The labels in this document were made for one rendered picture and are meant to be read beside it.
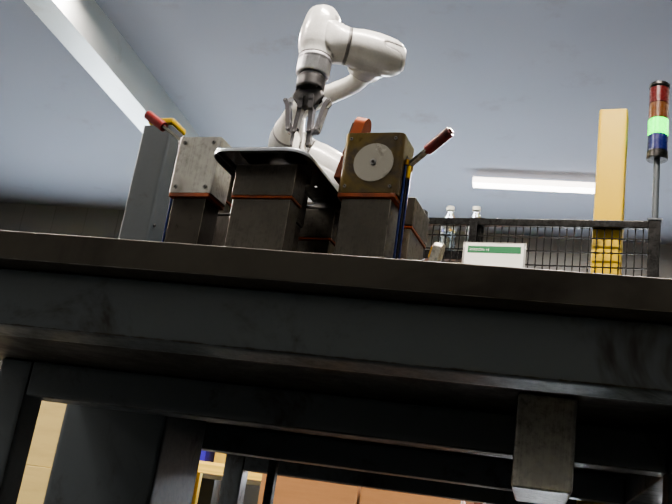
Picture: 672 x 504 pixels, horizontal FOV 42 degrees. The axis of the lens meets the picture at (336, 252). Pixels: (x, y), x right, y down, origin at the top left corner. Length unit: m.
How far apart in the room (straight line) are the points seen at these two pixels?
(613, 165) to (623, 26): 2.51
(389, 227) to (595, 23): 4.31
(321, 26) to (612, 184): 1.35
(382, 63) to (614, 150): 1.21
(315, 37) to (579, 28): 3.55
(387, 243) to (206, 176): 0.38
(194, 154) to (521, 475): 0.83
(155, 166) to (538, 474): 0.96
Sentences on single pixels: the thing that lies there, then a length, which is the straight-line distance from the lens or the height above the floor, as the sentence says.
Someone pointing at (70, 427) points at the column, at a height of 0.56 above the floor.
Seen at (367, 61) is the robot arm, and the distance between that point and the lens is 2.40.
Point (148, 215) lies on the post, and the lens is 1.83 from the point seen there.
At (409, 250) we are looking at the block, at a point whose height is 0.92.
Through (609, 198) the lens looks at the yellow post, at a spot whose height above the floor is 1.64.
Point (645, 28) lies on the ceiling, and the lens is 5.78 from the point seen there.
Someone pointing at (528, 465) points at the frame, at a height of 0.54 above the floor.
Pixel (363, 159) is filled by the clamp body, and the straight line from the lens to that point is 1.56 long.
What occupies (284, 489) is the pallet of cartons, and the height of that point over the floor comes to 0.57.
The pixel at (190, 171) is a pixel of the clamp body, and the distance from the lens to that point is 1.70.
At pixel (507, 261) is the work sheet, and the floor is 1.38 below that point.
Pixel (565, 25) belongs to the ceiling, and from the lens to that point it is 5.74.
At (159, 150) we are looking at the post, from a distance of 1.88.
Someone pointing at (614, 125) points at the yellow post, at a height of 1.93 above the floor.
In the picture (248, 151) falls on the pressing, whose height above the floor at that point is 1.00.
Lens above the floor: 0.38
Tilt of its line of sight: 18 degrees up
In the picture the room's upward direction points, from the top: 9 degrees clockwise
